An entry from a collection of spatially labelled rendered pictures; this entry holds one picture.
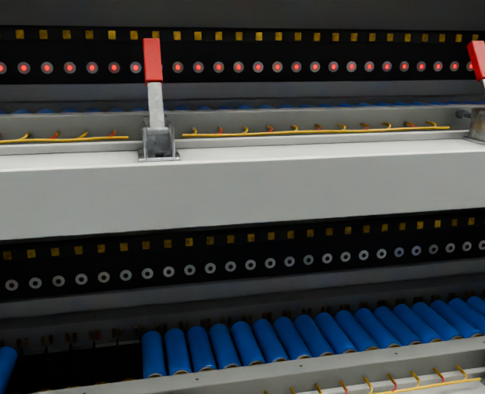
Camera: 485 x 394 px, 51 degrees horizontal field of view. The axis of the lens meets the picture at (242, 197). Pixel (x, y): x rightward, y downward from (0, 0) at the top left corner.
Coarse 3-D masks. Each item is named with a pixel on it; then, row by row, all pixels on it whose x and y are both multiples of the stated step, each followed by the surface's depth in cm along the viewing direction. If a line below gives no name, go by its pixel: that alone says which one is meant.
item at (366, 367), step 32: (384, 352) 42; (416, 352) 42; (448, 352) 42; (480, 352) 43; (128, 384) 38; (160, 384) 38; (192, 384) 38; (224, 384) 38; (256, 384) 39; (288, 384) 39; (320, 384) 40; (352, 384) 41; (448, 384) 41
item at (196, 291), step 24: (408, 264) 55; (432, 264) 56; (456, 264) 56; (480, 264) 57; (144, 288) 50; (168, 288) 50; (192, 288) 50; (216, 288) 51; (240, 288) 51; (264, 288) 52; (288, 288) 53; (0, 312) 47; (24, 312) 47; (48, 312) 48; (456, 384) 42; (480, 384) 42
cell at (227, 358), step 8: (216, 328) 46; (224, 328) 46; (216, 336) 45; (224, 336) 45; (216, 344) 44; (224, 344) 44; (232, 344) 44; (216, 352) 44; (224, 352) 43; (232, 352) 43; (224, 360) 42; (232, 360) 42; (224, 368) 41
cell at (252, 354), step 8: (232, 328) 47; (240, 328) 46; (248, 328) 47; (232, 336) 47; (240, 336) 45; (248, 336) 45; (240, 344) 44; (248, 344) 44; (256, 344) 44; (240, 352) 44; (248, 352) 43; (256, 352) 43; (248, 360) 42; (256, 360) 42; (264, 360) 42
